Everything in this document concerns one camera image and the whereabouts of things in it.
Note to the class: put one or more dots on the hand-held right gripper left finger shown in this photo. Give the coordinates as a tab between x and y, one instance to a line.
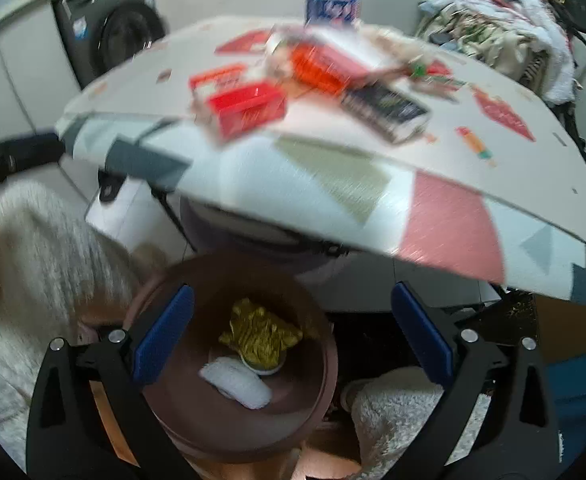
165	332

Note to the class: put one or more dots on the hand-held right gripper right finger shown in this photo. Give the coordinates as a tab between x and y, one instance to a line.
423	330

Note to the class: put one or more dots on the brown round trash bin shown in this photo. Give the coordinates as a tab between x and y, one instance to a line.
213	300

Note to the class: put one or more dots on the white tissue wad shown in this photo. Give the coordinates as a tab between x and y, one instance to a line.
238	385

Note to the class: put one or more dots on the gold foil wrapper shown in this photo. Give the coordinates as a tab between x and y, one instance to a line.
258	335

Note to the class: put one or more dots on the red and white box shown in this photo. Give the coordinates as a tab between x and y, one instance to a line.
213	80

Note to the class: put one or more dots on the black cardboard box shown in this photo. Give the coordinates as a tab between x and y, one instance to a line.
383	110

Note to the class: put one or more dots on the red cardboard box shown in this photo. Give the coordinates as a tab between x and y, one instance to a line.
248	110

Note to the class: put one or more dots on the orange foam net sleeve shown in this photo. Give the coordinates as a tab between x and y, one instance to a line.
323	67

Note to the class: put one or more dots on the blue and white carton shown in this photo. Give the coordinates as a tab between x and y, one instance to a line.
333	5

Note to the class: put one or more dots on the white cabinet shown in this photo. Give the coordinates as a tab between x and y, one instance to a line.
33	90

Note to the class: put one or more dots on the person's fuzzy white pants leg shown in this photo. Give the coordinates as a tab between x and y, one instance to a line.
398	410

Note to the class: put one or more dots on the printed cartoon table mat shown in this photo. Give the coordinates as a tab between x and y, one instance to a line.
138	75

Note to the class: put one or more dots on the brown cardboard box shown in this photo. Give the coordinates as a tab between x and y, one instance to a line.
573	325

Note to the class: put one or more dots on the geometric pattern tablecloth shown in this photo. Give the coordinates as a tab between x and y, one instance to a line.
323	210

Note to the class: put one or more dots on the grey washing machine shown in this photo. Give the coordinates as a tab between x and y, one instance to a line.
123	35

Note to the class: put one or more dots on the blue object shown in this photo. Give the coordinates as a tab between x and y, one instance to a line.
583	400

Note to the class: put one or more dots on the pile of clothes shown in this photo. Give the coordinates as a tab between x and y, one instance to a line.
498	35

